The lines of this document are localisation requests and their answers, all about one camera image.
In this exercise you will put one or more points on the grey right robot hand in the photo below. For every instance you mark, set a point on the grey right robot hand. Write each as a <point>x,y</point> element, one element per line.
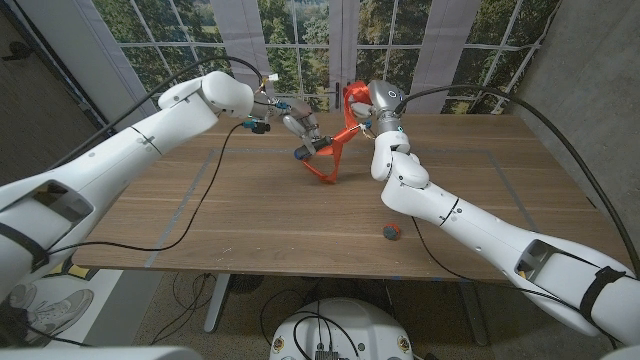
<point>387,97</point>

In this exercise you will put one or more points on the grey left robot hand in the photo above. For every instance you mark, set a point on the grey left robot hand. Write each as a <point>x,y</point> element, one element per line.
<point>300,112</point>

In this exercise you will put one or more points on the orange ribbon roll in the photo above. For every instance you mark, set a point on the orange ribbon roll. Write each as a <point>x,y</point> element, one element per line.
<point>340,145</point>

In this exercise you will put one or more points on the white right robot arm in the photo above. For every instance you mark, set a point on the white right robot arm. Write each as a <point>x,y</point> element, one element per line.
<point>475,225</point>

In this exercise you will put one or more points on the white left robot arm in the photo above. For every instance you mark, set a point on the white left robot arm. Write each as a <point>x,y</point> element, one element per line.
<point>125,155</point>

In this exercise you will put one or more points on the small grey red ball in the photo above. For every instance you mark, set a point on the small grey red ball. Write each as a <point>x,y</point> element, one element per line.
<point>391,231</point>

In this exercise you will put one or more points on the printed window backdrop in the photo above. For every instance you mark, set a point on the printed window backdrop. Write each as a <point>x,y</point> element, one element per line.
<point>300,55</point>

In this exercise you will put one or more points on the black ribbed round object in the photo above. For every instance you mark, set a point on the black ribbed round object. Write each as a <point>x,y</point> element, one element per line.
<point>245,284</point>

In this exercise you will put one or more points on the white table leg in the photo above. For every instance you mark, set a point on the white table leg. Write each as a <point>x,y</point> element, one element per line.
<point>217,305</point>

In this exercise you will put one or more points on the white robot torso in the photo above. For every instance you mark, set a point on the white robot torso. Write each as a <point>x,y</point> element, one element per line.
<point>350,330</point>

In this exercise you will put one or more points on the grey table leg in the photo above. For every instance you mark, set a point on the grey table leg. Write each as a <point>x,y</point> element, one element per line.
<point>474,315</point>

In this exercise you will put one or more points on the printed floor mat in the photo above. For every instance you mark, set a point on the printed floor mat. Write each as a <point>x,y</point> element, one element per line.
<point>105,290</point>

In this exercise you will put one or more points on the grey sneaker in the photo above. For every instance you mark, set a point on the grey sneaker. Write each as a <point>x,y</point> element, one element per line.
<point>60,310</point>

